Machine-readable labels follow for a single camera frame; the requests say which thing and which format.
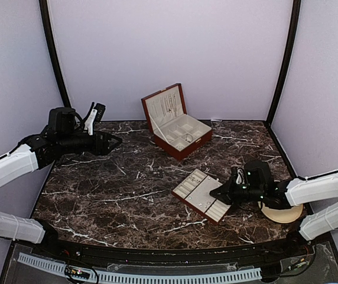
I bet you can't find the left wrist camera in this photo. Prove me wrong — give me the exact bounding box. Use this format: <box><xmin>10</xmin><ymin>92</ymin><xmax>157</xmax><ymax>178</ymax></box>
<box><xmin>84</xmin><ymin>102</ymin><xmax>106</xmax><ymax>135</ymax></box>

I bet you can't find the red jewelry tray insert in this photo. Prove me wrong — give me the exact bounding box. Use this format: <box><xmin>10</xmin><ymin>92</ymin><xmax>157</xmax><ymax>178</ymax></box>
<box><xmin>171</xmin><ymin>169</ymin><xmax>230</xmax><ymax>225</ymax></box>

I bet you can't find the white slotted cable duct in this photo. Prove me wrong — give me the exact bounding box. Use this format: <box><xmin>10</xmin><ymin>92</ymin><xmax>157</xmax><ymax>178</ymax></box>
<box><xmin>17</xmin><ymin>253</ymin><xmax>262</xmax><ymax>283</ymax></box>

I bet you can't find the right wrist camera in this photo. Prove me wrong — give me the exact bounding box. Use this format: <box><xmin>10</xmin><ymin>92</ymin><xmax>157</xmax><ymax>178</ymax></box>
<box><xmin>231</xmin><ymin>167</ymin><xmax>247</xmax><ymax>185</ymax></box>

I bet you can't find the red wooden jewelry box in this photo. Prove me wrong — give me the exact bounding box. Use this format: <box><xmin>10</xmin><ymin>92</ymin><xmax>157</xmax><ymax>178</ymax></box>
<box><xmin>141</xmin><ymin>83</ymin><xmax>213</xmax><ymax>161</ymax></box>

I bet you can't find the beige round plate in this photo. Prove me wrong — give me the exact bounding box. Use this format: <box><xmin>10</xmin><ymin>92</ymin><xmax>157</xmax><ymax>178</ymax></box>
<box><xmin>258</xmin><ymin>202</ymin><xmax>304</xmax><ymax>224</ymax></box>

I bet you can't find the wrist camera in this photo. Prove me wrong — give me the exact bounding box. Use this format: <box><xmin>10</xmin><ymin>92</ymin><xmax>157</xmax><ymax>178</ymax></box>
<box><xmin>231</xmin><ymin>167</ymin><xmax>247</xmax><ymax>185</ymax></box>
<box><xmin>84</xmin><ymin>102</ymin><xmax>106</xmax><ymax>135</ymax></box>

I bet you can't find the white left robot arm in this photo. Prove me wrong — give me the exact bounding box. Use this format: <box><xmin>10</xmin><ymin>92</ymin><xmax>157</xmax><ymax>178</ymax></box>
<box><xmin>0</xmin><ymin>104</ymin><xmax>122</xmax><ymax>258</ymax></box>

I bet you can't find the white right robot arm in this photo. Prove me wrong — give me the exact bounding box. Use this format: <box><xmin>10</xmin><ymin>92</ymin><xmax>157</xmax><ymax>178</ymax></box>
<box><xmin>210</xmin><ymin>160</ymin><xmax>338</xmax><ymax>257</ymax></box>

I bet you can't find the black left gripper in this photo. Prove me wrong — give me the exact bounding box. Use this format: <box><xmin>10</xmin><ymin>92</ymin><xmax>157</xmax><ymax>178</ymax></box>
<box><xmin>58</xmin><ymin>128</ymin><xmax>122</xmax><ymax>156</ymax></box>

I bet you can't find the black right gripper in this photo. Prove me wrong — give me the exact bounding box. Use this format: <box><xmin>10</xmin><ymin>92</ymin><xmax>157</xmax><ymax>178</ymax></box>
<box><xmin>210</xmin><ymin>176</ymin><xmax>265</xmax><ymax>209</ymax></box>

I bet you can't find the left black frame post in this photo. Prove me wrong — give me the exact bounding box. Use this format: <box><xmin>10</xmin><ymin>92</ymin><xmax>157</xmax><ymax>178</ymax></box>
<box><xmin>38</xmin><ymin>0</ymin><xmax>77</xmax><ymax>127</ymax></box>

